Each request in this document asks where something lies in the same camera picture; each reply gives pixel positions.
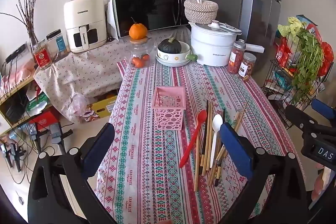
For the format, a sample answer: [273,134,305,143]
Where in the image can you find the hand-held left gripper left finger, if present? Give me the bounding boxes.
[28,123,116,224]

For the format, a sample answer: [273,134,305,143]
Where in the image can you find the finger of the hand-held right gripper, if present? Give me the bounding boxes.
[310,99,336,123]
[285,105,319,135]

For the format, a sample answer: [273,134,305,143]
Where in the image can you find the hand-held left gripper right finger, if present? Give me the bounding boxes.
[219,122,307,224]

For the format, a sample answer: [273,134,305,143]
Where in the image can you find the bundle of wooden chopsticks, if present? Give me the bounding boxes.
[194,100,248,192]

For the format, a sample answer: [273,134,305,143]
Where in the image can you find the white plastic spoon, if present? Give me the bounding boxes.
[209,114,223,169]

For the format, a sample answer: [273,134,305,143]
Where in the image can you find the red plastic spoon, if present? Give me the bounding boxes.
[179,110,208,169]

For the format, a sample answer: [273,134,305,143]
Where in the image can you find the pink plastic basket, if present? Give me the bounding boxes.
[151,86,186,131]

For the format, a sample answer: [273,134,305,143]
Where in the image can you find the person's right hand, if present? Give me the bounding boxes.
[311,162,334,203]

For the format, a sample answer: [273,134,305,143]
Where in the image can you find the teal snack packet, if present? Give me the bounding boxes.
[274,70,293,88]

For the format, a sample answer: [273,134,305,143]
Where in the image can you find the yellow cardboard box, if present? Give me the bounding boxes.
[84,95,118,122]

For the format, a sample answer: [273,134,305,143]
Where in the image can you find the pink plastic bag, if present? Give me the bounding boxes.
[69,94,88,118]

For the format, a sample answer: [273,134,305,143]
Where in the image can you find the grey black tripod stand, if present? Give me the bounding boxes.
[49,123,74,155]
[26,124,50,153]
[0,135,27,172]

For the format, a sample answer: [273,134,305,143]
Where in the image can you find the patterned woven tablecloth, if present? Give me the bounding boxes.
[93,57,309,224]

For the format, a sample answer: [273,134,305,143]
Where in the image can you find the bunch of leafy green celery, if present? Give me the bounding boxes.
[290,27,326,104]

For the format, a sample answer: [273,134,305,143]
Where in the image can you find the red plastic bag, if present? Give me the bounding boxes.
[319,42,335,77]

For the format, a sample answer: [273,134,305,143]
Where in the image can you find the red cardboard box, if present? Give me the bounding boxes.
[29,111,59,127]

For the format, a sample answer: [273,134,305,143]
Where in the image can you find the red snack packets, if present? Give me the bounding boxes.
[277,36,294,67]

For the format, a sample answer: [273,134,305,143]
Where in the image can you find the short jar of dried slices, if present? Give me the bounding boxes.
[238,52,256,81]

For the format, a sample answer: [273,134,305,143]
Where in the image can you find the green white tissue pack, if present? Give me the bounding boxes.
[25,93,51,113]

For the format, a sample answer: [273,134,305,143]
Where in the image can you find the floral cabinet cloth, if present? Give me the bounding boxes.
[34,25,192,123]

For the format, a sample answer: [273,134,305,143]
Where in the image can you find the white paper roll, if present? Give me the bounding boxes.
[238,40,264,54]

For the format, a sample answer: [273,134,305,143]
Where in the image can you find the blue red printed box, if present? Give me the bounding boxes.
[297,14,322,38]

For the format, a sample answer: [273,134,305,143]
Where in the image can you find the tall jar of red snacks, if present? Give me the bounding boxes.
[227,41,246,74]

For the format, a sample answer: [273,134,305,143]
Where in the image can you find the napa cabbage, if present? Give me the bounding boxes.
[278,17,306,43]

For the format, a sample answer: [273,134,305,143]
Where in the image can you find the white electric cooking pot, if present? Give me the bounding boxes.
[188,20,242,67]

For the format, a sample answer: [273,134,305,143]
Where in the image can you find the white deep plate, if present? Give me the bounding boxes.
[155,55,192,67]

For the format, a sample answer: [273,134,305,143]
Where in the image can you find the wooden shelf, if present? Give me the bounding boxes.
[0,67,53,130]

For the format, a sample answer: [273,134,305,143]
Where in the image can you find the glass jar with wooden lid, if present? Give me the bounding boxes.
[125,36,155,69]

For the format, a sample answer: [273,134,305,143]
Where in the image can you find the red label glass jar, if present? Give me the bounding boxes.
[32,39,51,68]

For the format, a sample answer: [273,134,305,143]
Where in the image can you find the pink cloth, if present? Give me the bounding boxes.
[16,60,37,78]

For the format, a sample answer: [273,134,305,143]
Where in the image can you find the white floral bowl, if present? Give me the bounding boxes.
[157,42,197,62]

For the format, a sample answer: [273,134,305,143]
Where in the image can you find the blue label black lid jar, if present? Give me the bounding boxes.
[46,29,68,60]

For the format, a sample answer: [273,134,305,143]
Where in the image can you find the dark green kabocha squash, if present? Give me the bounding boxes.
[157,37,182,54]

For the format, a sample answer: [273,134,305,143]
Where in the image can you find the large orange with stem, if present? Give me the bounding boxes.
[129,18,147,40]

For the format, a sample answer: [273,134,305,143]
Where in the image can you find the clear glass vase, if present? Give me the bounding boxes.
[28,30,40,56]

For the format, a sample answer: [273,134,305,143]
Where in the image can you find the black power strip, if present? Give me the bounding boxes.
[5,43,28,62]

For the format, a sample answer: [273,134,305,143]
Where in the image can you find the cream air fryer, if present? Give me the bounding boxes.
[64,0,108,53]

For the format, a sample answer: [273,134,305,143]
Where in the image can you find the black microwave oven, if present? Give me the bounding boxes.
[108,0,192,39]

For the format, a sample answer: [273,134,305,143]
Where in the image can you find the dry bare branches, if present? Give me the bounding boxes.
[0,0,44,41]

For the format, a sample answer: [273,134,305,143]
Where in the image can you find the black wire rack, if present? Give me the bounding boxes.
[261,25,336,130]

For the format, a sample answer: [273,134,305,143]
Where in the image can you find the black floor cable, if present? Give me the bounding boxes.
[8,161,34,185]

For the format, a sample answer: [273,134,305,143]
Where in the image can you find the woven rope basket with lid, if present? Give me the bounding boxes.
[184,0,218,24]

